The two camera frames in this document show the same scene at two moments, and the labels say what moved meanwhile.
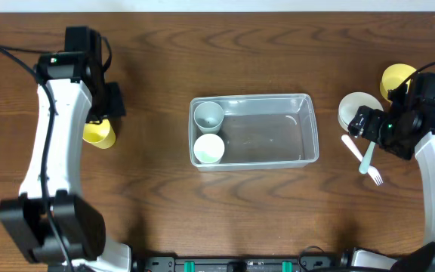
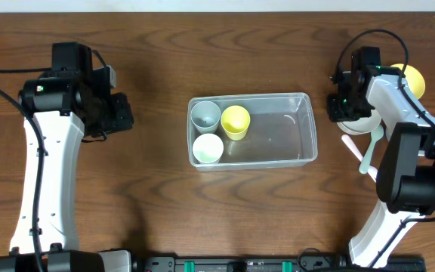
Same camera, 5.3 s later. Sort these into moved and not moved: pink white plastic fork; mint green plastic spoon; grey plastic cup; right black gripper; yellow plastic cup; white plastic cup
Moved: yellow plastic cup; right black gripper
Not moved: grey plastic cup; pink white plastic fork; mint green plastic spoon; white plastic cup
